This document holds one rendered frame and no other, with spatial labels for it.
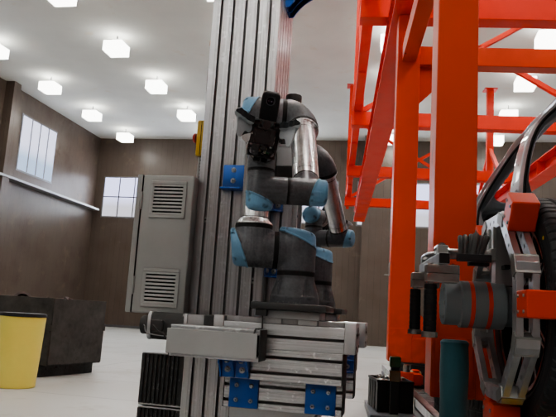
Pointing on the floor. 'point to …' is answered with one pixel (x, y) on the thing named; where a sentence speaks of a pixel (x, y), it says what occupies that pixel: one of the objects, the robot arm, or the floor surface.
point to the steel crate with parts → (64, 331)
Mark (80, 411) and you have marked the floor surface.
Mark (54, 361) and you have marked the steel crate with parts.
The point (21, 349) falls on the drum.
